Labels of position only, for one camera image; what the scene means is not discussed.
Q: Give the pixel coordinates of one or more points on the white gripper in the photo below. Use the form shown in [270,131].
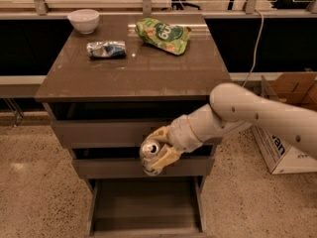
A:
[180,134]

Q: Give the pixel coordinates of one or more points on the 7up soda can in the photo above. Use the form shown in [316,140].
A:
[148,152]

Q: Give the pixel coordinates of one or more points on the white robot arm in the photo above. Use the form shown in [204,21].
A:
[231,108]

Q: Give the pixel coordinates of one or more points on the top grey drawer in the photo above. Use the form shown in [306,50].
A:
[115,124]

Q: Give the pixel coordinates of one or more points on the grey drawer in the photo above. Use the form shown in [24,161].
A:
[115,124]
[116,163]
[146,208]

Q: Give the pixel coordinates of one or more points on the middle grey drawer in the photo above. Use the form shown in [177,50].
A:
[116,163]

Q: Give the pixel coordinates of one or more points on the bottom grey drawer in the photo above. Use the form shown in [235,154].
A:
[146,208]

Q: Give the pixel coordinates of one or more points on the grey drawer cabinet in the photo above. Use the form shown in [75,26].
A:
[144,74]

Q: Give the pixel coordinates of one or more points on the green chip bag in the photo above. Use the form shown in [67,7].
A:
[164,36]

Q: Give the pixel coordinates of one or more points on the blue crumpled snack packet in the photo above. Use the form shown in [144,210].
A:
[106,49]

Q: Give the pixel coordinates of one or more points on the corovan cardboard box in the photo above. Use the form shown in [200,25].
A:
[295,88]

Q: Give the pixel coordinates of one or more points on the white ceramic bowl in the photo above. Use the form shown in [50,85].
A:
[85,21]

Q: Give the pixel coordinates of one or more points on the metal railing frame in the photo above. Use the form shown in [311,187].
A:
[145,4]

